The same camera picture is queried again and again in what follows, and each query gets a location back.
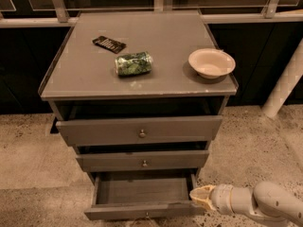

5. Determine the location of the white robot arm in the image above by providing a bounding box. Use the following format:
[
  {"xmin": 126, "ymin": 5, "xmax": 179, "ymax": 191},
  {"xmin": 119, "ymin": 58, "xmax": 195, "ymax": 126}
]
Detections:
[{"xmin": 189, "ymin": 182, "xmax": 303, "ymax": 227}]

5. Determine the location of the white diagonal pipe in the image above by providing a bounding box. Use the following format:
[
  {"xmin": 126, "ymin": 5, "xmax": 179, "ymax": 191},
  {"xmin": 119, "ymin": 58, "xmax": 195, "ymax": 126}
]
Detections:
[{"xmin": 261, "ymin": 39, "xmax": 303, "ymax": 117}]

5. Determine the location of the green crushed can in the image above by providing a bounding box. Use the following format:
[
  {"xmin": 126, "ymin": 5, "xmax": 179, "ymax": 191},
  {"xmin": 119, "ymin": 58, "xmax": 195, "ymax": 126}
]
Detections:
[{"xmin": 115, "ymin": 51, "xmax": 153, "ymax": 77}]

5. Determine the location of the grey drawer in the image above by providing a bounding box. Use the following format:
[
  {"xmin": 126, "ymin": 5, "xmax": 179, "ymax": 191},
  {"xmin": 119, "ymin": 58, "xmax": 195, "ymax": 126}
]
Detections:
[
  {"xmin": 85, "ymin": 170, "xmax": 205, "ymax": 220},
  {"xmin": 76, "ymin": 150, "xmax": 209, "ymax": 172},
  {"xmin": 57, "ymin": 115, "xmax": 223, "ymax": 146}
]

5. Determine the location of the metal railing frame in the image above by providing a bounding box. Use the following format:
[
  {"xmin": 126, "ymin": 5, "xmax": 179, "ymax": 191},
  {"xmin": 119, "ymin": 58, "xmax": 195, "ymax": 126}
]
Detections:
[{"xmin": 0, "ymin": 0, "xmax": 303, "ymax": 27}]

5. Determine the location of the grey bottom drawer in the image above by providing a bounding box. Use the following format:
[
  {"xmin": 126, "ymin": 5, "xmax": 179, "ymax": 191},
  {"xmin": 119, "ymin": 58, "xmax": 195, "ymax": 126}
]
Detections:
[{"xmin": 85, "ymin": 170, "xmax": 205, "ymax": 220}]

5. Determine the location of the black chocolate bar packet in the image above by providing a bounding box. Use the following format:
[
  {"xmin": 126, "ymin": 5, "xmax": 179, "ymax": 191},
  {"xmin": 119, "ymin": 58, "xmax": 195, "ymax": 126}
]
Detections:
[{"xmin": 92, "ymin": 36, "xmax": 126, "ymax": 54}]

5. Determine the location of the grey top drawer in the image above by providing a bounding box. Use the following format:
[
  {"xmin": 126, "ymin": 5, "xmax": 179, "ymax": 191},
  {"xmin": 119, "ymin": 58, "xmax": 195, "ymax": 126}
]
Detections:
[{"xmin": 57, "ymin": 115, "xmax": 223, "ymax": 146}]

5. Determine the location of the grey drawer cabinet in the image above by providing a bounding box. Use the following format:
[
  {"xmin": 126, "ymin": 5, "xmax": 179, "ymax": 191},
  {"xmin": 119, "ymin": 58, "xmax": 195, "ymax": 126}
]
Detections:
[{"xmin": 37, "ymin": 10, "xmax": 240, "ymax": 187}]

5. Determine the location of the white bowl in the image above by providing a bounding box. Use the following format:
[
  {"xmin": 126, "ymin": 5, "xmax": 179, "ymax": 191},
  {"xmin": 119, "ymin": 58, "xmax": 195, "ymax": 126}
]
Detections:
[{"xmin": 188, "ymin": 48, "xmax": 236, "ymax": 79}]

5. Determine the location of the grey middle drawer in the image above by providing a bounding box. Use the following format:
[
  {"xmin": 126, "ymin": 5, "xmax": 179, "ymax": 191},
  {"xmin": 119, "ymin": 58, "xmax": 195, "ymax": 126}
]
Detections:
[{"xmin": 76, "ymin": 150, "xmax": 209, "ymax": 172}]

